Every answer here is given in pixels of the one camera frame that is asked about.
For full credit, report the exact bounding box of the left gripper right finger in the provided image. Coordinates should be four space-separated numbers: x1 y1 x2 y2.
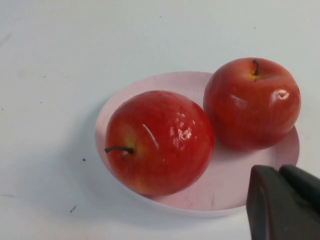
279 164 320 215

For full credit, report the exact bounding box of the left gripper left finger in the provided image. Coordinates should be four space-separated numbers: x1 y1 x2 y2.
246 164 320 240

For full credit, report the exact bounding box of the red plastic apple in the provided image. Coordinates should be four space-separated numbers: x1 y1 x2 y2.
202 57 302 152
104 90 215 197

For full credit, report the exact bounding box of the pink round plate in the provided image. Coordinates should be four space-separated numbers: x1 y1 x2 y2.
94 71 300 218

